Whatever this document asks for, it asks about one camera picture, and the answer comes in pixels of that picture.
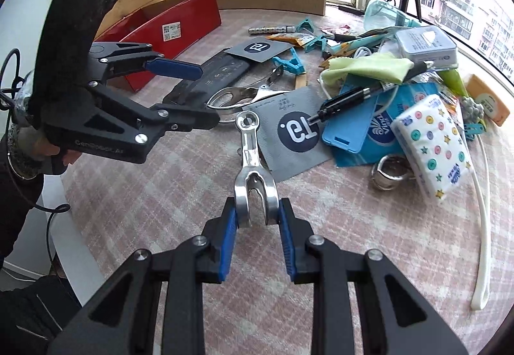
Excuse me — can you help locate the person's left hand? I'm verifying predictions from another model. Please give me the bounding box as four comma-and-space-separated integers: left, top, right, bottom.
19, 127, 84, 176

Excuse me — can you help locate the black cable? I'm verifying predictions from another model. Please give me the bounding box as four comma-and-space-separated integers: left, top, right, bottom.
30, 202, 72, 279
0, 49, 25, 110

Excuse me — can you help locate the blue card holder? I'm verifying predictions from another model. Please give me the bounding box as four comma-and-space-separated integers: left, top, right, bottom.
322, 87, 382, 155

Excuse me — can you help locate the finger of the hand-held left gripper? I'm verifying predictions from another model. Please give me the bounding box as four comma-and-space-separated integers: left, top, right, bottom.
92, 41, 202, 81
43, 82, 221, 165

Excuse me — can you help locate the white dotted tissue pack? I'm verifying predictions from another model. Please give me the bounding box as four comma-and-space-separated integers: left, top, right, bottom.
390, 94, 472, 201

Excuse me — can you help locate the silver metal hand tool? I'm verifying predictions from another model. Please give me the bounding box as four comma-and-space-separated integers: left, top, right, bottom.
234, 111, 279, 228

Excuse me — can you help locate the black pen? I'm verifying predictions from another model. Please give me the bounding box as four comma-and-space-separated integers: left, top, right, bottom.
307, 61, 434, 124

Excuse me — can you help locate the red cardboard box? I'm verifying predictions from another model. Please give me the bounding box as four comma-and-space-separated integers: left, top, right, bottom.
94, 0, 223, 94

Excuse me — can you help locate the person's left forearm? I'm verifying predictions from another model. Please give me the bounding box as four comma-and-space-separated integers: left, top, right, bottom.
0, 126, 45, 261

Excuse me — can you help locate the green cone tube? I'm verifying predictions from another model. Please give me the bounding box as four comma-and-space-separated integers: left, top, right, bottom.
436, 68, 468, 96

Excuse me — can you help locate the dark card with round logo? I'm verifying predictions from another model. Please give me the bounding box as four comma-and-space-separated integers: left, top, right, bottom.
224, 37, 296, 63

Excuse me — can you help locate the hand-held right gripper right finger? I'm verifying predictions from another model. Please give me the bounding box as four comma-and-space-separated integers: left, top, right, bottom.
276, 197, 470, 355

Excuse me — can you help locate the light green cloth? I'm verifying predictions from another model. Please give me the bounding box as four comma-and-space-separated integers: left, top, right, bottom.
321, 53, 414, 87

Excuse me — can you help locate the white roller massager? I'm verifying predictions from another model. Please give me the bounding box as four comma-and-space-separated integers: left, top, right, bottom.
458, 96, 492, 311

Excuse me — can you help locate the silver metal ring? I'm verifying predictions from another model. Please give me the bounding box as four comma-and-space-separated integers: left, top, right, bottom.
370, 154, 416, 192

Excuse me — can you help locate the pink plaid desktop cloth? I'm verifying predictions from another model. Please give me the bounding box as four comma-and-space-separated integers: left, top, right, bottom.
60, 9, 514, 355

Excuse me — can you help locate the orange box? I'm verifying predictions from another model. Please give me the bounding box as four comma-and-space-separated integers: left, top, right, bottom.
465, 74, 510, 126

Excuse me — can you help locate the person's dark clothing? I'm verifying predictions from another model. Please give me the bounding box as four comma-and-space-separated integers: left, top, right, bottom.
0, 277, 83, 355

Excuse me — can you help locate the grey pouch with round logo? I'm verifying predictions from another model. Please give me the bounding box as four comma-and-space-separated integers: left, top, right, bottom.
240, 84, 334, 181

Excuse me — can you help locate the blue tissue pack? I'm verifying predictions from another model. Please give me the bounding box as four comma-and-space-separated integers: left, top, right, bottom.
331, 76, 442, 168

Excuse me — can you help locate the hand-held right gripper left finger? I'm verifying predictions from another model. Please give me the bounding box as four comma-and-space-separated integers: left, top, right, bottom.
48, 196, 242, 355

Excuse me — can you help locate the black power strip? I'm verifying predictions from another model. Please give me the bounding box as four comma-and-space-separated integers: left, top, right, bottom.
163, 49, 252, 108

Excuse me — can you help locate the orange snack packet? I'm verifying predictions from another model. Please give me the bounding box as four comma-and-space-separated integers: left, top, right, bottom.
265, 33, 310, 47

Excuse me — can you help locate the silver metal spring clip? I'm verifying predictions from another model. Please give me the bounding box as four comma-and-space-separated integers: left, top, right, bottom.
206, 68, 287, 126

